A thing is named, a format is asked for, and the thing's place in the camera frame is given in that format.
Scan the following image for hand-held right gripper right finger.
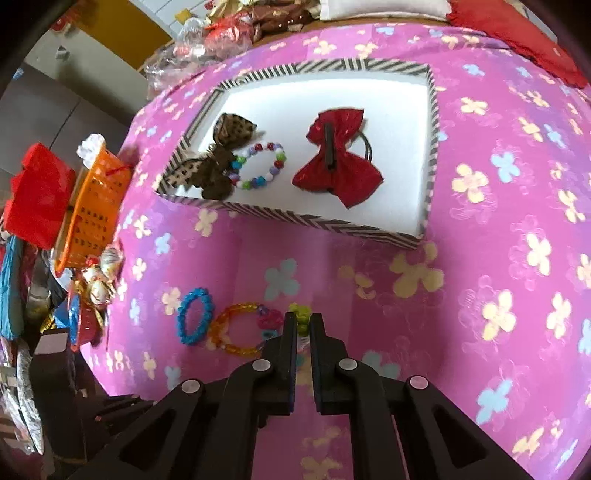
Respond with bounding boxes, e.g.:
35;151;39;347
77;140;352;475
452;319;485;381
308;313;539;480

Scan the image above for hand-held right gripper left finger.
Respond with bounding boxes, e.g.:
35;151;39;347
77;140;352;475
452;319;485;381
69;313;298;480

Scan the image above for pink green bead bracelet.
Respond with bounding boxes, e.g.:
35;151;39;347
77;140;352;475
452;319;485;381
256;302;315;367

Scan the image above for orange bead bracelet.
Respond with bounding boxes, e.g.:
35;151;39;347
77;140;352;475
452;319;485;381
207;302;273;358

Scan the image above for blue bead bracelet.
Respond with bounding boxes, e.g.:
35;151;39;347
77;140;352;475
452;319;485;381
177;287;215;345

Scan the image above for red hair bow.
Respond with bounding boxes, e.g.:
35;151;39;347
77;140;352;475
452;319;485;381
292;107;385;209

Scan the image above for multicolour bead bracelet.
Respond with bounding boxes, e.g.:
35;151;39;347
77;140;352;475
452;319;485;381
226;142;288;191

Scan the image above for brown dotted hair bow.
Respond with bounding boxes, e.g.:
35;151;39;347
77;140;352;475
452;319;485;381
166;112;259;201

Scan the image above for striped cardboard box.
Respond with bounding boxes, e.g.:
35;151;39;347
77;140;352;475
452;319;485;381
154;58;439;252

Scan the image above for gold white ornaments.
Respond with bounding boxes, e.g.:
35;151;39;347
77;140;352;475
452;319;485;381
76;247;125;308

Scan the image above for orange plastic basket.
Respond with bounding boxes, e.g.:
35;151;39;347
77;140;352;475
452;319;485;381
53;143;132;278

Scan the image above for white plastic wrapper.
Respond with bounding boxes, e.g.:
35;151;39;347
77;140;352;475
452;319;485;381
78;134;108;163

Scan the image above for blue cloth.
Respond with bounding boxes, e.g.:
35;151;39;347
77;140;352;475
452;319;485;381
0;235;25;342

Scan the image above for red box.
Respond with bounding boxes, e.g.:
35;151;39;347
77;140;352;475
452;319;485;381
9;143;77;247

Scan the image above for clear plastic bags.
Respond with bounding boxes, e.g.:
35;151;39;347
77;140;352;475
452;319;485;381
145;18;218;90

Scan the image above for red shiny foil bag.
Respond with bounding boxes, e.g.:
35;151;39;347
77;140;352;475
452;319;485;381
203;11;252;58

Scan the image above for beige brown floral quilt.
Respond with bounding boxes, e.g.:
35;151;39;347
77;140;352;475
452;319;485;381
249;0;320;33

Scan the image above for white pillow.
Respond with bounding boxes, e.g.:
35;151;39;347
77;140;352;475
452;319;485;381
318;0;451;21

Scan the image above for red cushion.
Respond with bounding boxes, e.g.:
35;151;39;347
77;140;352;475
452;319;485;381
447;0;589;88

